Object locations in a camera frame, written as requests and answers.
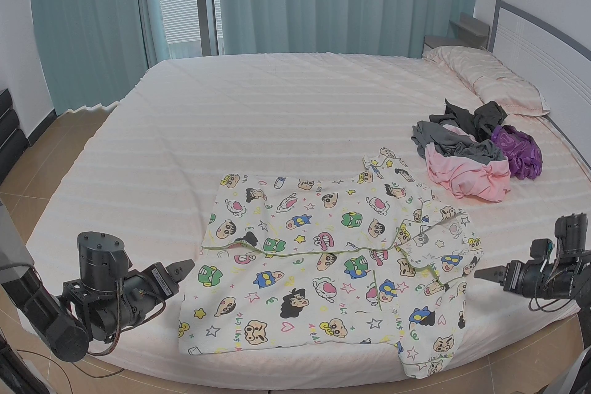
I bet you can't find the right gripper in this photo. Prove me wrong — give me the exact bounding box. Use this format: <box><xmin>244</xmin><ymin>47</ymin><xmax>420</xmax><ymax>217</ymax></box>
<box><xmin>475</xmin><ymin>260</ymin><xmax>556</xmax><ymax>299</ymax></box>

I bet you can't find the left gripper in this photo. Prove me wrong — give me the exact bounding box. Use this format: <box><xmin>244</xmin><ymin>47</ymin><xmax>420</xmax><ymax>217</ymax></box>
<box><xmin>120</xmin><ymin>259</ymin><xmax>195</xmax><ymax>324</ymax></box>

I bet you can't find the white printed pyjama top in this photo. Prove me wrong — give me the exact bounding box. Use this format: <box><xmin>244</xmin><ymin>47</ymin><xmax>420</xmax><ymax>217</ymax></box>
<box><xmin>178</xmin><ymin>147</ymin><xmax>483</xmax><ymax>380</ymax></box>

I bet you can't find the pink garment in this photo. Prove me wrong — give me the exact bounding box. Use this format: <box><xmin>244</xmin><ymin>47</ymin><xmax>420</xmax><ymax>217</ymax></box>
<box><xmin>425</xmin><ymin>127</ymin><xmax>512</xmax><ymax>203</ymax></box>

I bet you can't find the grey garment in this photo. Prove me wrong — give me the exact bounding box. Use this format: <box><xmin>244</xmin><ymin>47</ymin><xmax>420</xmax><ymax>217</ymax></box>
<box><xmin>411</xmin><ymin>120</ymin><xmax>506</xmax><ymax>164</ymax></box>

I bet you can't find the purple garment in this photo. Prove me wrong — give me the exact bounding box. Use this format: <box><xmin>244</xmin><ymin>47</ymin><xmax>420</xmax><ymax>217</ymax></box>
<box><xmin>490</xmin><ymin>124</ymin><xmax>543</xmax><ymax>180</ymax></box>

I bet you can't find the black garment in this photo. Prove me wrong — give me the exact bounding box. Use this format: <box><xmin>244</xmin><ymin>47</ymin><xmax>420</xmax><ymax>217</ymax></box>
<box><xmin>429</xmin><ymin>98</ymin><xmax>509</xmax><ymax>143</ymax></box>

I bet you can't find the bed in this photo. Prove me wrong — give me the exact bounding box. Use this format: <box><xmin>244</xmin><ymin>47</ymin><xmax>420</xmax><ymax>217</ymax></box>
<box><xmin>16</xmin><ymin>0</ymin><xmax>591</xmax><ymax>384</ymax></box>

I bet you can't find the cream pillow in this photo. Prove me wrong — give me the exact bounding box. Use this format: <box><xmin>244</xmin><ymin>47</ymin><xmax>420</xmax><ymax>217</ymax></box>
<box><xmin>422</xmin><ymin>45</ymin><xmax>552</xmax><ymax>117</ymax></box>

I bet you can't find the grey bedside table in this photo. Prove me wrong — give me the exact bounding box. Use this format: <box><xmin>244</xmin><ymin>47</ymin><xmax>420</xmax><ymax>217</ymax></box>
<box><xmin>422</xmin><ymin>12</ymin><xmax>490</xmax><ymax>51</ymax></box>

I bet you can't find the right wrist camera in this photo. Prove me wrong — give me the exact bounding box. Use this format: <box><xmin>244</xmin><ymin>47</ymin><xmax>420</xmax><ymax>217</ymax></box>
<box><xmin>529</xmin><ymin>238</ymin><xmax>557</xmax><ymax>264</ymax></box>

